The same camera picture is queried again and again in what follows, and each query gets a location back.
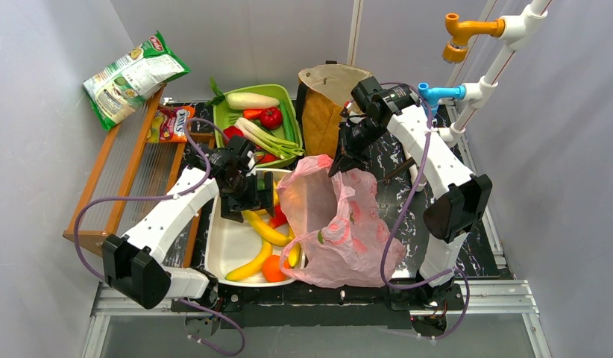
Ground single yellow banana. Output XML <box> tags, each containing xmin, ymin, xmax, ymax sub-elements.
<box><xmin>242</xmin><ymin>210</ymin><xmax>293</xmax><ymax>247</ymax></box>
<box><xmin>225</xmin><ymin>240</ymin><xmax>273</xmax><ymax>281</ymax></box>

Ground red tomato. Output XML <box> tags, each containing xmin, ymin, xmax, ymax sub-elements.
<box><xmin>259</xmin><ymin>107</ymin><xmax>283</xmax><ymax>131</ymax></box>

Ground pink plastic grocery bag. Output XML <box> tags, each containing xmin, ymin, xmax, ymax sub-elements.
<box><xmin>277</xmin><ymin>154</ymin><xmax>406</xmax><ymax>289</ymax></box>

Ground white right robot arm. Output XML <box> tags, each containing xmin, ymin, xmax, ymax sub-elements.
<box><xmin>329</xmin><ymin>77</ymin><xmax>492</xmax><ymax>289</ymax></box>

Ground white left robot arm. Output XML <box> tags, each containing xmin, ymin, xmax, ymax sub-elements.
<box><xmin>102</xmin><ymin>136</ymin><xmax>274</xmax><ymax>309</ymax></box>

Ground brown paper bag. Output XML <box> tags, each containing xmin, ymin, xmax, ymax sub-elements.
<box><xmin>295</xmin><ymin>61</ymin><xmax>373</xmax><ymax>157</ymax></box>

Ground yellow banana by bag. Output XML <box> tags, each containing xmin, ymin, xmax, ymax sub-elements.
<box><xmin>287</xmin><ymin>227</ymin><xmax>301</xmax><ymax>268</ymax></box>

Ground orange candy bag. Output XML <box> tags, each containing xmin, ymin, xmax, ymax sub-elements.
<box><xmin>145</xmin><ymin>105</ymin><xmax>195</xmax><ymax>143</ymax></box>

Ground green chips bag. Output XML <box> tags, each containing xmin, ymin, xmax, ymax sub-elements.
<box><xmin>83</xmin><ymin>31</ymin><xmax>190</xmax><ymax>131</ymax></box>

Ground yellow banana bunch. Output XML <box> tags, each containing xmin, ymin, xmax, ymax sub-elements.
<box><xmin>254</xmin><ymin>180</ymin><xmax>280</xmax><ymax>217</ymax></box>

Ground red chili pepper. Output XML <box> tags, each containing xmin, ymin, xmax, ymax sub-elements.
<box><xmin>258</xmin><ymin>154</ymin><xmax>280</xmax><ymax>164</ymax></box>

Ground green white leek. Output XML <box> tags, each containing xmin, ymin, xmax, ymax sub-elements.
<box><xmin>234</xmin><ymin>117</ymin><xmax>304</xmax><ymax>159</ymax></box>

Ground green cucumber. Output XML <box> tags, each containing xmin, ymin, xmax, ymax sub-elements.
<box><xmin>279</xmin><ymin>101</ymin><xmax>295</xmax><ymax>142</ymax></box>

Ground white fruit tray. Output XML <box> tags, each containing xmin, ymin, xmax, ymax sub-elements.
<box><xmin>204</xmin><ymin>198</ymin><xmax>296</xmax><ymax>288</ymax></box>

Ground red apple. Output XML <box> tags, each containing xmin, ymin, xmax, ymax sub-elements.
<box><xmin>223</xmin><ymin>126</ymin><xmax>244</xmax><ymax>143</ymax></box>

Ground green vegetable tray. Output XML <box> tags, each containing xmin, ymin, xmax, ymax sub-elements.
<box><xmin>210</xmin><ymin>80</ymin><xmax>305</xmax><ymax>168</ymax></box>

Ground orange carrot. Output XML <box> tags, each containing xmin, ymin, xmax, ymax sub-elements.
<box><xmin>228</xmin><ymin>109</ymin><xmax>264</xmax><ymax>122</ymax></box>

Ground orange fruit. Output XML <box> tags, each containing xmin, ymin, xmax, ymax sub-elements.
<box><xmin>261</xmin><ymin>255</ymin><xmax>288</xmax><ymax>283</ymax></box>

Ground blue faucet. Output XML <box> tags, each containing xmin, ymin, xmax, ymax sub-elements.
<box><xmin>418</xmin><ymin>82</ymin><xmax>466</xmax><ymax>116</ymax></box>

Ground white radish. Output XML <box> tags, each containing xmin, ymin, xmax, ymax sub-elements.
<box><xmin>225</xmin><ymin>92</ymin><xmax>280</xmax><ymax>110</ymax></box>

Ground wooden rack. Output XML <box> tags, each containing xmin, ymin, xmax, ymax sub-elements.
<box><xmin>63</xmin><ymin>91</ymin><xmax>186</xmax><ymax>256</ymax></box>

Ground orange faucet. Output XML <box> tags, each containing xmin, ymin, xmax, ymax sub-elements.
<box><xmin>442</xmin><ymin>13</ymin><xmax>506</xmax><ymax>63</ymax></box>

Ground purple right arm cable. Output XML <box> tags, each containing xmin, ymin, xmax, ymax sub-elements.
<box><xmin>379</xmin><ymin>81</ymin><xmax>471</xmax><ymax>342</ymax></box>

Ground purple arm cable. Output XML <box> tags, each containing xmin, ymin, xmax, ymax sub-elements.
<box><xmin>379</xmin><ymin>81</ymin><xmax>471</xmax><ymax>342</ymax></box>
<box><xmin>73</xmin><ymin>117</ymin><xmax>247</xmax><ymax>358</ymax></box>

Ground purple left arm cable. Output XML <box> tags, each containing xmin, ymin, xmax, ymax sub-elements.
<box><xmin>73</xmin><ymin>117</ymin><xmax>247</xmax><ymax>358</ymax></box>

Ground white pipe frame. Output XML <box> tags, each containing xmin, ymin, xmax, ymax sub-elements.
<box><xmin>407</xmin><ymin>0</ymin><xmax>552</xmax><ymax>192</ymax></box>

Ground aluminium base frame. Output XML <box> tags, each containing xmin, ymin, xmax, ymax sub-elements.
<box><xmin>83</xmin><ymin>221</ymin><xmax>547</xmax><ymax>357</ymax></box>

